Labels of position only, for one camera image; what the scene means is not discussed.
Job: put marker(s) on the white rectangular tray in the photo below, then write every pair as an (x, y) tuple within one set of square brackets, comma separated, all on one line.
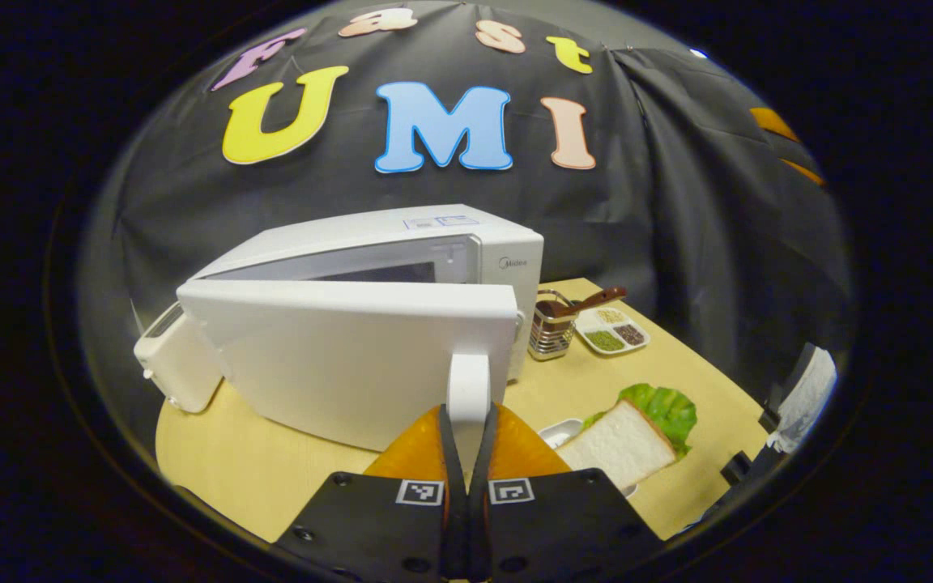
[(560, 431)]

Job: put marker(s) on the brown wooden spoon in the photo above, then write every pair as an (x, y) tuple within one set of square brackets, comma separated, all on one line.
[(592, 301)]

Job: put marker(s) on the white microwave oven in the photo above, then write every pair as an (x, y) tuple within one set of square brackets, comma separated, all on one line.
[(353, 356)]

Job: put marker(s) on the black chair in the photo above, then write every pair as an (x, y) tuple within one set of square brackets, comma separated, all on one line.
[(738, 468)]

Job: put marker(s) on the bread and lettuce sandwich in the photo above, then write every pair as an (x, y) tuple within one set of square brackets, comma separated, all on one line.
[(620, 441)]

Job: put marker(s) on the white divided spice dish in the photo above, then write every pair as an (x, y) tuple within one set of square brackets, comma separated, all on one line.
[(612, 332)]

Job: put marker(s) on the white toaster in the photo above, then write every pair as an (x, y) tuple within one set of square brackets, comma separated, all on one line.
[(179, 364)]

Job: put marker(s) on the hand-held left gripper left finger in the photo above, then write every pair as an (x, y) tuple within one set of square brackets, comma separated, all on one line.
[(454, 526)]

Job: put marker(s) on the metal utensil holder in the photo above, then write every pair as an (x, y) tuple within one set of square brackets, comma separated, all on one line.
[(549, 336)]

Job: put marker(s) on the white cloth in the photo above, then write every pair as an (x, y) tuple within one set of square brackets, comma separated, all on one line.
[(807, 397)]

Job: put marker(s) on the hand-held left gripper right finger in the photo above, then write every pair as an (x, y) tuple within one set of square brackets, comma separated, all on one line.
[(479, 526)]

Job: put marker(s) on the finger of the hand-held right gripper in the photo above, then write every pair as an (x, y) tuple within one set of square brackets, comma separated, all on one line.
[(774, 123), (803, 172)]

